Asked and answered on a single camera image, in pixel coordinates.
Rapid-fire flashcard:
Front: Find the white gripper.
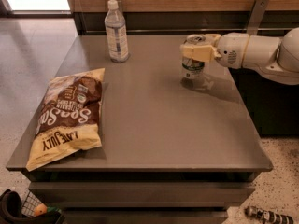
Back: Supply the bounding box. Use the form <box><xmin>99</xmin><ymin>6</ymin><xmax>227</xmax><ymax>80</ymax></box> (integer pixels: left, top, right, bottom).
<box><xmin>180</xmin><ymin>33</ymin><xmax>250</xmax><ymax>69</ymax></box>

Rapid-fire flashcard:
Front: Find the green white 7up can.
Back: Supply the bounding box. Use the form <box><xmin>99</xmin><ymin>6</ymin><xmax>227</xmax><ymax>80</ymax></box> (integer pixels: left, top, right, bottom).
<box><xmin>180</xmin><ymin>35</ymin><xmax>205</xmax><ymax>80</ymax></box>

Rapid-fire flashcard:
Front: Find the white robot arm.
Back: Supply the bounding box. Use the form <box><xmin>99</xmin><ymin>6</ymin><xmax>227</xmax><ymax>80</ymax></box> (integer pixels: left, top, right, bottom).
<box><xmin>180</xmin><ymin>28</ymin><xmax>299</xmax><ymax>85</ymax></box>

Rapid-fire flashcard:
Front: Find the brown yellow chip bag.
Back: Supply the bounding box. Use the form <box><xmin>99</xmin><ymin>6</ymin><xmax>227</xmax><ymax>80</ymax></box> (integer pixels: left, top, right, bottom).
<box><xmin>26</xmin><ymin>68</ymin><xmax>105</xmax><ymax>171</ymax></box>

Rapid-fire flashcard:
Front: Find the black bag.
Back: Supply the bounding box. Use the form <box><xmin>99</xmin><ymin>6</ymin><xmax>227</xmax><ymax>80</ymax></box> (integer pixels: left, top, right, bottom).
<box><xmin>0</xmin><ymin>189</ymin><xmax>64</xmax><ymax>224</ymax></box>

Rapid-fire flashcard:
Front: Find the clear plastic water bottle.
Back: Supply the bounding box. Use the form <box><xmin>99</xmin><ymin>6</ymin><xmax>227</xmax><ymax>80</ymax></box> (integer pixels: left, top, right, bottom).
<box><xmin>105</xmin><ymin>0</ymin><xmax>129</xmax><ymax>63</ymax></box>

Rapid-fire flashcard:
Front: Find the black white striped cylinder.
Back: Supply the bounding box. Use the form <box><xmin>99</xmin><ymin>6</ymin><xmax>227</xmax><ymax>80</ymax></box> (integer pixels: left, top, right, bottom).
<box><xmin>245</xmin><ymin>206</ymin><xmax>294</xmax><ymax>224</ymax></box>

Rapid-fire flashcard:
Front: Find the grey cabinet drawer front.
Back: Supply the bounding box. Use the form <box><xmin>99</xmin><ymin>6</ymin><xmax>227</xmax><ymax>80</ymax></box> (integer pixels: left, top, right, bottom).
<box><xmin>29</xmin><ymin>182</ymin><xmax>254</xmax><ymax>208</ymax></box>

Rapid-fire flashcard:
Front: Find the grey metal bracket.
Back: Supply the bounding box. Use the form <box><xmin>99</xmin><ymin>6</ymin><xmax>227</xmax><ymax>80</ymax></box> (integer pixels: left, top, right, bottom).
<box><xmin>246</xmin><ymin>0</ymin><xmax>270</xmax><ymax>35</ymax></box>

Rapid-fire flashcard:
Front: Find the wire basket with orange ball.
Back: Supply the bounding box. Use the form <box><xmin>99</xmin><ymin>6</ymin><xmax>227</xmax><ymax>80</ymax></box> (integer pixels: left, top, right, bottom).
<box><xmin>21</xmin><ymin>191</ymin><xmax>47</xmax><ymax>217</ymax></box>

